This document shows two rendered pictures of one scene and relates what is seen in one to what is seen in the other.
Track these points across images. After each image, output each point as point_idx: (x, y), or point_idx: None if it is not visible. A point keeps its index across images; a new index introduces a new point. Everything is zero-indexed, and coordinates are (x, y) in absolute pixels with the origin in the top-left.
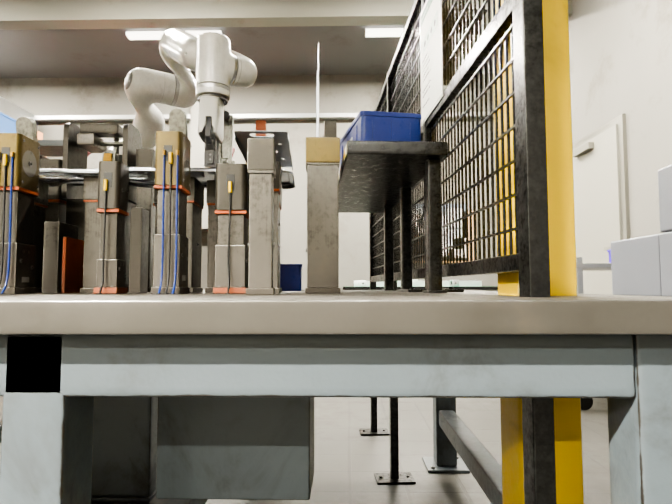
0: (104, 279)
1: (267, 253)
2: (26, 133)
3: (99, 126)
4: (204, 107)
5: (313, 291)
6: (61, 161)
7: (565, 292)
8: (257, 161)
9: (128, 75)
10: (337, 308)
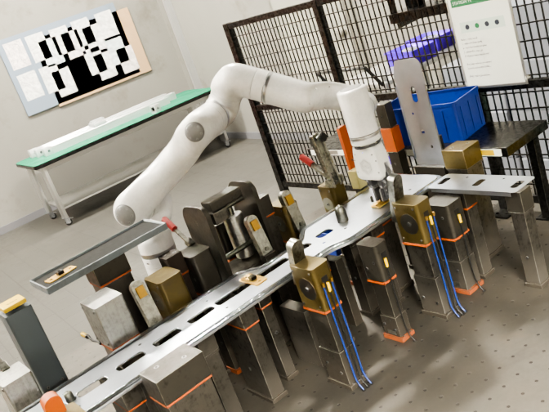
0: (403, 329)
1: (542, 257)
2: (300, 253)
3: (226, 197)
4: (380, 156)
5: (493, 255)
6: (209, 248)
7: None
8: (527, 204)
9: (195, 127)
10: None
